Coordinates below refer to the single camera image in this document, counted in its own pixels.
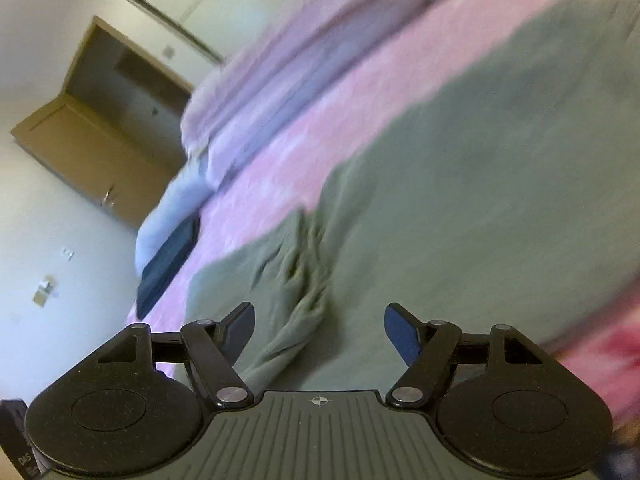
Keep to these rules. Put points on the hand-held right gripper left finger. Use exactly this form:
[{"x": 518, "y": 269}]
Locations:
[{"x": 239, "y": 327}]

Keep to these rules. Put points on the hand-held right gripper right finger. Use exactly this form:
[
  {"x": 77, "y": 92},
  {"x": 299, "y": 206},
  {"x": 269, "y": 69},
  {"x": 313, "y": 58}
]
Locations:
[{"x": 402, "y": 332}]

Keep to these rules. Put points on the striped pale pillow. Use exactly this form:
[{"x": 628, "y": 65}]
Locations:
[{"x": 170, "y": 210}]

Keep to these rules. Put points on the pink rose-print blanket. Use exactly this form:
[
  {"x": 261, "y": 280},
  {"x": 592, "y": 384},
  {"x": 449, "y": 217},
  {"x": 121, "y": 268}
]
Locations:
[{"x": 300, "y": 135}]

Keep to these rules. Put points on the wooden door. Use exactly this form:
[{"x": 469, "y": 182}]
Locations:
[{"x": 85, "y": 145}]

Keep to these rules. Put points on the grey-purple pillow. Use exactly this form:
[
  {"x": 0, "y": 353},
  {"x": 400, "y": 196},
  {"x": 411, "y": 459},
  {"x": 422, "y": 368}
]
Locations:
[{"x": 300, "y": 90}]

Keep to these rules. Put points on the lilac pillow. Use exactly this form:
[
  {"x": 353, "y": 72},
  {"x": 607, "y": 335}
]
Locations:
[{"x": 260, "y": 60}]

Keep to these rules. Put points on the white wardrobe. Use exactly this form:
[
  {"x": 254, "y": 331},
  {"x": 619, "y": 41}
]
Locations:
[{"x": 210, "y": 5}]

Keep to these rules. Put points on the wooden door frame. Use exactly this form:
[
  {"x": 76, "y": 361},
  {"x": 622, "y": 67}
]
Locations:
[{"x": 145, "y": 55}]

